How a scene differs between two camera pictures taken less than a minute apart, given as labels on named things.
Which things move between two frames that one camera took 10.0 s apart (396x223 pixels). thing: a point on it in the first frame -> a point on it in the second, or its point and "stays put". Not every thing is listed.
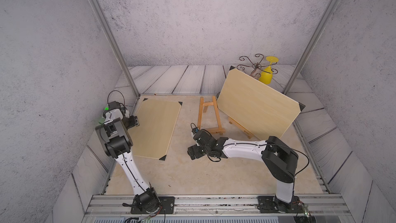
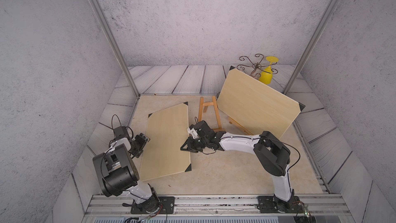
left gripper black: x=133 y=122 -> x=143 y=140
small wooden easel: x=240 y=128 stays put
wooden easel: x=204 y=105 stays put
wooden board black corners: x=257 y=105 stays put
